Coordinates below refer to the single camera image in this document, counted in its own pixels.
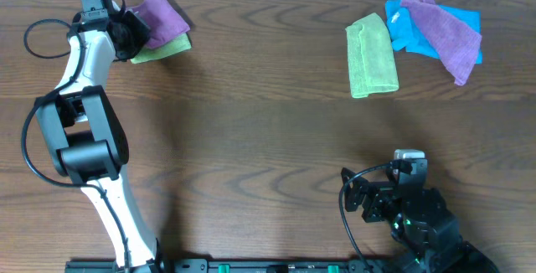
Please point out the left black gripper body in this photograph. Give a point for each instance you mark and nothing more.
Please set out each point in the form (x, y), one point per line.
(136, 33)

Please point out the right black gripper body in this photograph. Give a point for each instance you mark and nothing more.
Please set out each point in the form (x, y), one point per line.
(378, 200)

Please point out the purple cloth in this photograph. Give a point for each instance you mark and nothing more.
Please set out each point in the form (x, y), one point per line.
(456, 43)
(164, 21)

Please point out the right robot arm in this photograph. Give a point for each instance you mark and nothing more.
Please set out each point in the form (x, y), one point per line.
(417, 216)

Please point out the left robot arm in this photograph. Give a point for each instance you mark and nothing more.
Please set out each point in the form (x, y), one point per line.
(87, 143)

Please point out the folded green cloth left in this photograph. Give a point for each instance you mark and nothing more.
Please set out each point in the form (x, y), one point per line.
(175, 46)

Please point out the green cloth right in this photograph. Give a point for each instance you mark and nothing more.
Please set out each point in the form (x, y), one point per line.
(371, 65)

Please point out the blue cloth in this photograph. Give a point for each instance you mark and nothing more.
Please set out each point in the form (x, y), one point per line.
(405, 35)

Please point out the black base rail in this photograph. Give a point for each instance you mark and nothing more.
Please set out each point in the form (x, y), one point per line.
(219, 266)

